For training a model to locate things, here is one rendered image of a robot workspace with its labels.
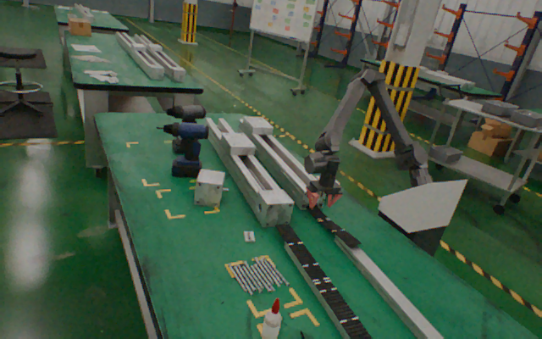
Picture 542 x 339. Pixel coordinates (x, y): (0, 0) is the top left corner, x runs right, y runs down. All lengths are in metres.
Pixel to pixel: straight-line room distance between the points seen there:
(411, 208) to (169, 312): 0.92
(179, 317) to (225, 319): 0.11
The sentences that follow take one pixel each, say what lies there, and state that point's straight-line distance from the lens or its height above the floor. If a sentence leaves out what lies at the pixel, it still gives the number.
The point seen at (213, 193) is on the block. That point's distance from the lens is 1.29.
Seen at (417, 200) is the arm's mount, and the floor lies 0.92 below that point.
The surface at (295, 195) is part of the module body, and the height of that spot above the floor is 0.81.
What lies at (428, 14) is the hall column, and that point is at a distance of 4.52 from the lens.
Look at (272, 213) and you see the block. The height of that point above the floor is 0.83.
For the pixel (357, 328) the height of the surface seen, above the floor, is 0.81.
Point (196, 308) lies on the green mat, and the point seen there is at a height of 0.78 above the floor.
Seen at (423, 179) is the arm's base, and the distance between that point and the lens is 1.55.
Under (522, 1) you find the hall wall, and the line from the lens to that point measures 9.47.
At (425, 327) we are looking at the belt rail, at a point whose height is 0.81.
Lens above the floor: 1.47
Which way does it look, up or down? 23 degrees down
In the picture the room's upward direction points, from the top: 11 degrees clockwise
